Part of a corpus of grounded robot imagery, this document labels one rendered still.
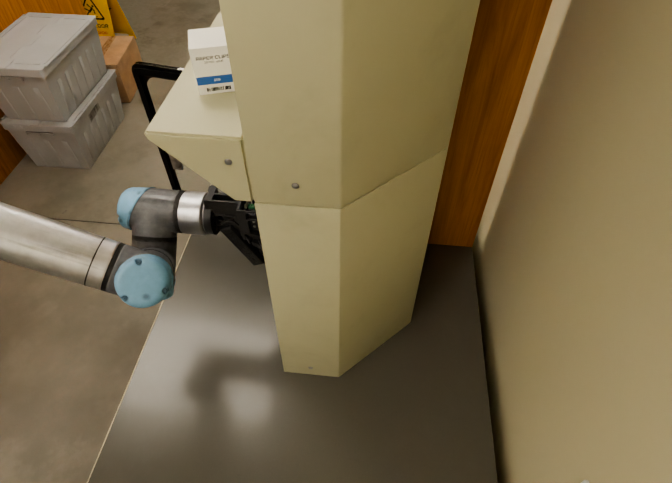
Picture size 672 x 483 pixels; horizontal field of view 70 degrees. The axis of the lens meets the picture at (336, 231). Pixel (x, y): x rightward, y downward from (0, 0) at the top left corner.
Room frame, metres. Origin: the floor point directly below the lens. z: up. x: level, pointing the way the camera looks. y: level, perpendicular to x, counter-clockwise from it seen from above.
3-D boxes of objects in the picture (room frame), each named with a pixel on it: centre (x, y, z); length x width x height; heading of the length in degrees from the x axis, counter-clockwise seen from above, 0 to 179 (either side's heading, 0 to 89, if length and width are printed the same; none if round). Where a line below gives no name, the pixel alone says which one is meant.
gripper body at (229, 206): (0.58, 0.16, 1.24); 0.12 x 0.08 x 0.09; 84
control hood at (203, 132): (0.60, 0.14, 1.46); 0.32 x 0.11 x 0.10; 174
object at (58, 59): (2.42, 1.57, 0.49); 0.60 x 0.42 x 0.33; 174
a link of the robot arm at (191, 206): (0.59, 0.24, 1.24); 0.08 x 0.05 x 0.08; 174
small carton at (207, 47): (0.55, 0.15, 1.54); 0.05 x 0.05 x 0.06; 13
